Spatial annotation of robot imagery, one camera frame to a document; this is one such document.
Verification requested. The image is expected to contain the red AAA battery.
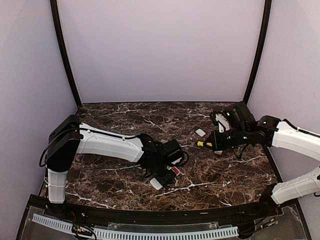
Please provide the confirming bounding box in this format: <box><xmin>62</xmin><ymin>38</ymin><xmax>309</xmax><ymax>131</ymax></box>
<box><xmin>171</xmin><ymin>167</ymin><xmax>181</xmax><ymax>176</ymax></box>

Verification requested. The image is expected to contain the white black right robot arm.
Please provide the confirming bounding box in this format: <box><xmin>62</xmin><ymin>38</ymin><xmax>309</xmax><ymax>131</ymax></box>
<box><xmin>203</xmin><ymin>101</ymin><xmax>320</xmax><ymax>217</ymax></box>

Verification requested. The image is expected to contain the white air conditioner remote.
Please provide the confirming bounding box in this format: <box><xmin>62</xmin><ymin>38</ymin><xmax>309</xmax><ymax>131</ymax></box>
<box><xmin>214</xmin><ymin>150</ymin><xmax>223</xmax><ymax>155</ymax></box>

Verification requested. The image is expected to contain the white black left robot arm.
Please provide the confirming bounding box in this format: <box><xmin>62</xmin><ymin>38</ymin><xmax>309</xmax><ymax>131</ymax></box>
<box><xmin>39</xmin><ymin>115</ymin><xmax>189</xmax><ymax>218</ymax></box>

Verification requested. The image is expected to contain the black frame post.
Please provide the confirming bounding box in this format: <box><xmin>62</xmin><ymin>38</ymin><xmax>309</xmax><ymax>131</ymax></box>
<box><xmin>49</xmin><ymin>0</ymin><xmax>82</xmax><ymax>109</ymax></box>
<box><xmin>242</xmin><ymin>0</ymin><xmax>272</xmax><ymax>105</ymax></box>

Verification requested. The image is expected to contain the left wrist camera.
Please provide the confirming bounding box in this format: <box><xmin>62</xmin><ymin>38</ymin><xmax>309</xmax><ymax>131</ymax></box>
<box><xmin>169</xmin><ymin>151</ymin><xmax>190</xmax><ymax>167</ymax></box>

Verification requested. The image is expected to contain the white slotted cable duct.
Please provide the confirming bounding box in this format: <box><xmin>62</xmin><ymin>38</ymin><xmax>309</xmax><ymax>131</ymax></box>
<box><xmin>32</xmin><ymin>213</ymin><xmax>239</xmax><ymax>240</ymax></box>

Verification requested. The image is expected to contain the black front rail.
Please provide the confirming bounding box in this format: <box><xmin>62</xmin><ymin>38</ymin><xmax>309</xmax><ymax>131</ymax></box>
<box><xmin>27</xmin><ymin>193</ymin><xmax>301</xmax><ymax>227</ymax></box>

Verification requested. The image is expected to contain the yellow handled screwdriver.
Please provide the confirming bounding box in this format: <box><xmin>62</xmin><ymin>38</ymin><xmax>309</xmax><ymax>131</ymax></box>
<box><xmin>196</xmin><ymin>141</ymin><xmax>213</xmax><ymax>148</ymax></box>

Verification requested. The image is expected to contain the white battery cover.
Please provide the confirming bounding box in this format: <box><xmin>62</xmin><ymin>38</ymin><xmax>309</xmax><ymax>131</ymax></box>
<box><xmin>195</xmin><ymin>128</ymin><xmax>206</xmax><ymax>137</ymax></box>

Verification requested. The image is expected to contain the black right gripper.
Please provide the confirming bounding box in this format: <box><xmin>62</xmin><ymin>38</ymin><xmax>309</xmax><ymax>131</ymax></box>
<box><xmin>203</xmin><ymin>126</ymin><xmax>250</xmax><ymax>151</ymax></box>

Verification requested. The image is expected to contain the black left frame post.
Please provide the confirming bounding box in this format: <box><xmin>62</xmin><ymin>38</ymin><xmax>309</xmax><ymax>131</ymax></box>
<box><xmin>49</xmin><ymin>0</ymin><xmax>82</xmax><ymax>109</ymax></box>

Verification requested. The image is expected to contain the white remote control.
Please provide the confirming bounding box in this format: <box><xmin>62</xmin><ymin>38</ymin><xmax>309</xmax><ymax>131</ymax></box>
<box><xmin>149</xmin><ymin>166</ymin><xmax>181</xmax><ymax>191</ymax></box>

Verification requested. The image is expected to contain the black right frame post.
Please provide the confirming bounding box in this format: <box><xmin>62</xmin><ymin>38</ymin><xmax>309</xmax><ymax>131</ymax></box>
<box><xmin>242</xmin><ymin>0</ymin><xmax>272</xmax><ymax>105</ymax></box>

